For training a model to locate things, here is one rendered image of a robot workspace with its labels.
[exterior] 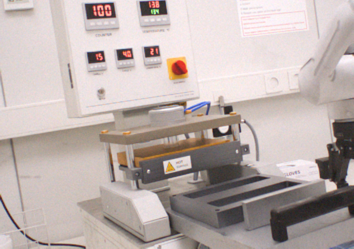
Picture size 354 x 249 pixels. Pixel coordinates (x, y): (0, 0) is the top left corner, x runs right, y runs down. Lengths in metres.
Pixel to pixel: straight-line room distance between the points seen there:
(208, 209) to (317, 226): 0.16
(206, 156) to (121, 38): 0.37
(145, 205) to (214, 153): 0.21
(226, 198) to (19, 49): 0.99
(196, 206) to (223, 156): 0.25
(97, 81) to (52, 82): 0.47
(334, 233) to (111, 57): 0.67
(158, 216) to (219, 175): 0.31
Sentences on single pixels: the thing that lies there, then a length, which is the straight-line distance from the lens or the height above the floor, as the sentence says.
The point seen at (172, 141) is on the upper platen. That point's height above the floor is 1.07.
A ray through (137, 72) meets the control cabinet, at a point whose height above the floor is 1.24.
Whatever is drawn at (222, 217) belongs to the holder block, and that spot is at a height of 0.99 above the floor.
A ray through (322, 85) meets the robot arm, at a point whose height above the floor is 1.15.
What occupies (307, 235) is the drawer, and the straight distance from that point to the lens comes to 0.63.
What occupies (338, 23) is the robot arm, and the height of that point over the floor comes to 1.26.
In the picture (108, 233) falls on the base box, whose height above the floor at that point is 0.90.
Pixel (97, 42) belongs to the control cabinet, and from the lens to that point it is 1.09.
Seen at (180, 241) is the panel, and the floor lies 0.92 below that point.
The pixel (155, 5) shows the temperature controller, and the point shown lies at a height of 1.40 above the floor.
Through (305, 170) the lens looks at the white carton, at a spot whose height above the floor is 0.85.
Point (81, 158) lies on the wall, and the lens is 1.55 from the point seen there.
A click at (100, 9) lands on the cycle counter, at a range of 1.10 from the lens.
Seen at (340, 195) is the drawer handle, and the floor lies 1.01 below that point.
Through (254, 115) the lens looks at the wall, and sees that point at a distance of 1.72.
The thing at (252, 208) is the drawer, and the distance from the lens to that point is 0.65.
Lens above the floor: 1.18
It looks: 3 degrees down
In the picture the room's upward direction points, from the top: 8 degrees counter-clockwise
